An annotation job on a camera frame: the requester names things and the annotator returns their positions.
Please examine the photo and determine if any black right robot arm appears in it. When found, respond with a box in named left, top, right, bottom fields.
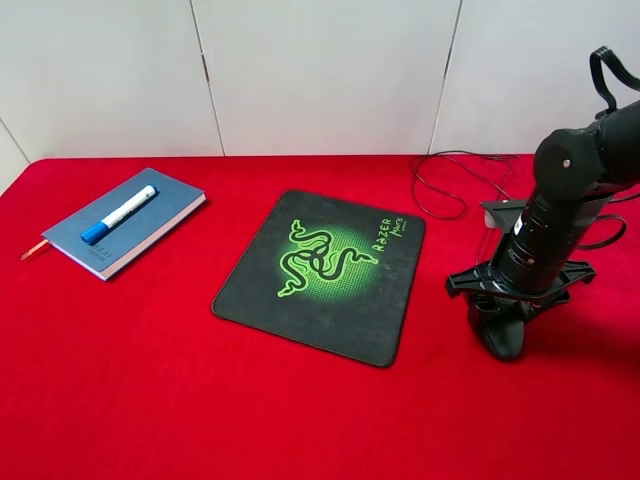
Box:
left=446, top=103, right=639, bottom=330

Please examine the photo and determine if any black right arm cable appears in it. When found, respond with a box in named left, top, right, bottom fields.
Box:
left=574, top=46, right=640, bottom=251

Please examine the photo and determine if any black wired computer mouse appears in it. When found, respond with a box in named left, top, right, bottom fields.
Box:
left=470, top=297, right=525, bottom=362

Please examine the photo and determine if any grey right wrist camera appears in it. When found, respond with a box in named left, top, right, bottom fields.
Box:
left=481, top=200, right=526, bottom=232

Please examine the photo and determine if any white marker blue cap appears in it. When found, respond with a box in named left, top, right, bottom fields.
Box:
left=80, top=185, right=158, bottom=245

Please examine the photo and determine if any black green Razer mousepad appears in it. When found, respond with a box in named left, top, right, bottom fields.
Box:
left=211, top=190, right=427, bottom=368

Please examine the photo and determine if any red velvet tablecloth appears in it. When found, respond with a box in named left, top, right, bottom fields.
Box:
left=1, top=157, right=639, bottom=479

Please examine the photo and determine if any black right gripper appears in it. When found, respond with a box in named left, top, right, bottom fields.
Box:
left=445, top=199, right=597, bottom=328

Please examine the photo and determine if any blue hardcover notebook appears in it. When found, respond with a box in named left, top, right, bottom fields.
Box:
left=21, top=168, right=206, bottom=281

